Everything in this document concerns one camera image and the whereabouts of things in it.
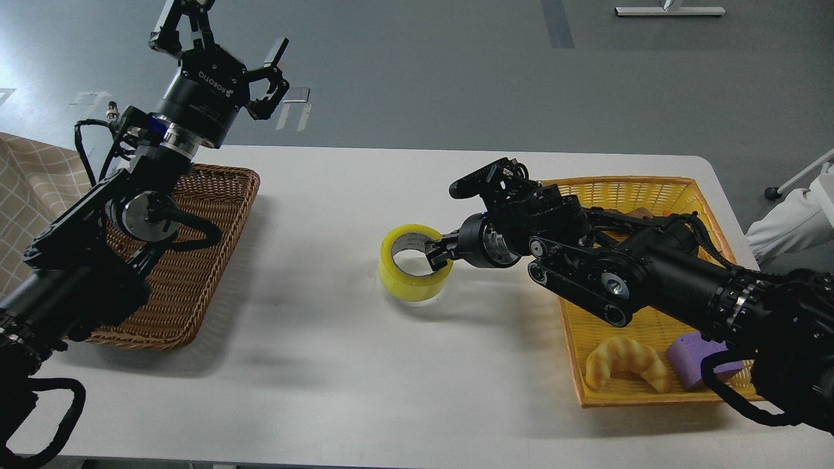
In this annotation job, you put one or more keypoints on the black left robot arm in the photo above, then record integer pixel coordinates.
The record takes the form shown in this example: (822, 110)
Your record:
(89, 267)

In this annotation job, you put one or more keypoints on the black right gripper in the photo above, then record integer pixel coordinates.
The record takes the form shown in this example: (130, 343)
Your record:
(477, 242)

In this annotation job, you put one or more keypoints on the yellow tape roll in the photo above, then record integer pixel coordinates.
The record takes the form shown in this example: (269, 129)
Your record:
(402, 285)

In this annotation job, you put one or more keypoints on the brown wicker basket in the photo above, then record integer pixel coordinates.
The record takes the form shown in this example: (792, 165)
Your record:
(183, 284)

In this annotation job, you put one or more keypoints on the beige checkered cloth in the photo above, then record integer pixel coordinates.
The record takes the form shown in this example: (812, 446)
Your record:
(38, 183)

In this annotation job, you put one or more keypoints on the toy croissant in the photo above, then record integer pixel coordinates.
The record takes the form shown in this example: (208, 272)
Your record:
(623, 354)

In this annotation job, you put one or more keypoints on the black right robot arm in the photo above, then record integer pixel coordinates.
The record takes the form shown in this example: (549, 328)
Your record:
(777, 369)

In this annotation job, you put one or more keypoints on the purple foam block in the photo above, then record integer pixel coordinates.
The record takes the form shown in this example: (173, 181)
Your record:
(685, 355)

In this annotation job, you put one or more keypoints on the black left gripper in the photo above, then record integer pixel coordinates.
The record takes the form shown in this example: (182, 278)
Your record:
(202, 94)

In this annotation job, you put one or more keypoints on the white metal stand base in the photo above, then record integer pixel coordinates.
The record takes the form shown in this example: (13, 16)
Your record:
(670, 9)

